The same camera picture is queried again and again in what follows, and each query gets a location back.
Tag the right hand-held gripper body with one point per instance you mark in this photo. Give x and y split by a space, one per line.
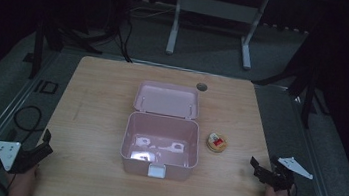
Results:
282 174

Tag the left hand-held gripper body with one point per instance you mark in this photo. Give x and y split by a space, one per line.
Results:
7 154

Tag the round snack packet red label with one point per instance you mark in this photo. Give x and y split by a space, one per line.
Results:
217 143

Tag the pink storage box with lid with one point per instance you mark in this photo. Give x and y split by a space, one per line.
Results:
162 128

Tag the person's left hand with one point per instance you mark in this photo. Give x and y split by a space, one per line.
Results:
24 178

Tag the black metal stand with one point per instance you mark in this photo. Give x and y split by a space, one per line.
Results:
309 94
37 51

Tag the grey round table grommet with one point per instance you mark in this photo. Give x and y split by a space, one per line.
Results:
201 87

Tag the white metal desk frame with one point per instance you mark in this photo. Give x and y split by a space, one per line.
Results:
217 8

